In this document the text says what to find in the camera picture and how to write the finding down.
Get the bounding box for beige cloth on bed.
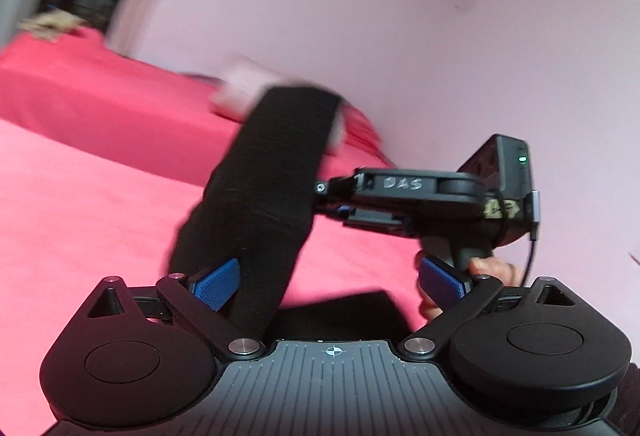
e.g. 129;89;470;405
18;10;86;41

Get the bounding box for far pink bed blanket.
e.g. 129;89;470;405
1;28;239;185

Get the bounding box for pink bed blanket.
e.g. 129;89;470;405
1;28;239;185
1;123;423;435

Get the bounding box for pale pink rolled quilt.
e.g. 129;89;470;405
210;58;346;155

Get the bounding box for near pink bed blanket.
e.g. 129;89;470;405
1;123;423;435

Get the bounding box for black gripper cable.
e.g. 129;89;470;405
519;234;539;290

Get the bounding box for black pants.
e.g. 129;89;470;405
166;86;407;344

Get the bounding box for person right hand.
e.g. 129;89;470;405
414;252;524;321

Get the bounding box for folded red blanket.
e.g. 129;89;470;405
342;103;393;167

